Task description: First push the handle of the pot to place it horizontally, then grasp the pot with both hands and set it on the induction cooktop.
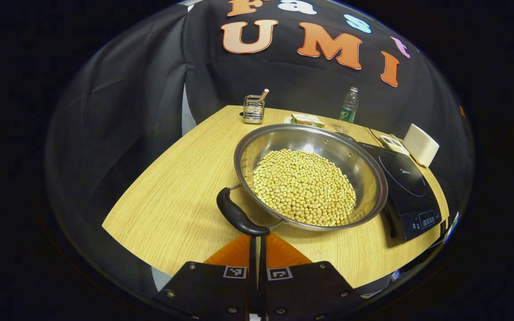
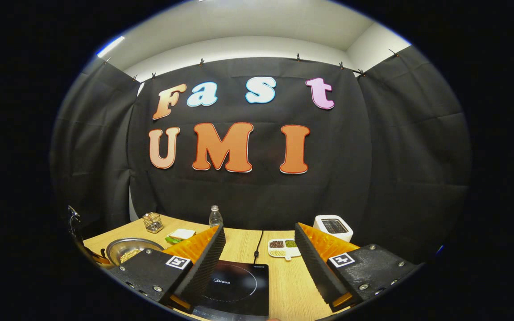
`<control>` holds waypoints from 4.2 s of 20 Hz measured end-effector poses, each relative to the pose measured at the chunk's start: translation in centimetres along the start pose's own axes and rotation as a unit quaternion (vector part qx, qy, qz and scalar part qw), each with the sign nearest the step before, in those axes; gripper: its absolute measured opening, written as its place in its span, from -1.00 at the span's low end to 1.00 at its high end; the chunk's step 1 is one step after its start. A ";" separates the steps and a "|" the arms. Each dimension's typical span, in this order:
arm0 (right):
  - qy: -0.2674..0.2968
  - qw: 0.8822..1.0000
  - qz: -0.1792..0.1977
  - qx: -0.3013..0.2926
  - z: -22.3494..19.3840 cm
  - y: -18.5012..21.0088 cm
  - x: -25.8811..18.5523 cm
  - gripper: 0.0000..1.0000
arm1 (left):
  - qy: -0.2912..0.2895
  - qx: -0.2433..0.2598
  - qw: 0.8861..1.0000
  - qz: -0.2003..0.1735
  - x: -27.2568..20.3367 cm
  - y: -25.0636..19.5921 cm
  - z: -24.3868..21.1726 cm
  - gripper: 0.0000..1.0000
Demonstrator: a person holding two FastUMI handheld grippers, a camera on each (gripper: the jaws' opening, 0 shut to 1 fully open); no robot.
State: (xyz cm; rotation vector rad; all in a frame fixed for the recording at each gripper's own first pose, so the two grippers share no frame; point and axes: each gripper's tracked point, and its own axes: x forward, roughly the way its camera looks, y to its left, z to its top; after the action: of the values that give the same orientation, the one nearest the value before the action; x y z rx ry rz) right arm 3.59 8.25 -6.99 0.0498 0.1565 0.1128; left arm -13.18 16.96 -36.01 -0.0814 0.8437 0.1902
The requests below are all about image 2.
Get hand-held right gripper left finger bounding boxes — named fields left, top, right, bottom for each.
left=110, top=224, right=226, bottom=313

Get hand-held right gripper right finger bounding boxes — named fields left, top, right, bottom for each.
left=294, top=223, right=419, bottom=313

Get steel pot with black handle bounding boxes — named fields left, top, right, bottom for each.
left=105, top=238, right=165, bottom=267

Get black induction cooktop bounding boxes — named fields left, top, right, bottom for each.
left=192, top=260, right=270, bottom=321

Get soybeans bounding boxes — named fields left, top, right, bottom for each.
left=120, top=249, right=144, bottom=263

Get white divided dish of grains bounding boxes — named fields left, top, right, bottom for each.
left=268, top=239, right=301, bottom=260

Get sandwich with lettuce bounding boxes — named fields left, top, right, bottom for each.
left=166, top=229, right=196, bottom=245

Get white toaster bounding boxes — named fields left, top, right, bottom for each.
left=313, top=215, right=354, bottom=243

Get clear plastic water bottle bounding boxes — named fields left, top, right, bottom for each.
left=209, top=205, right=224, bottom=229

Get black backdrop cloth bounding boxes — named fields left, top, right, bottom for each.
left=50, top=45, right=472, bottom=268

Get ceiling light strip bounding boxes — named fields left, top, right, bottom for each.
left=96, top=36, right=125, bottom=58

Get black power cable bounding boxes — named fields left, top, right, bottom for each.
left=253, top=230, right=264, bottom=263

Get wire mesh utensil holder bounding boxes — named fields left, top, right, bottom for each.
left=143, top=212, right=164, bottom=234

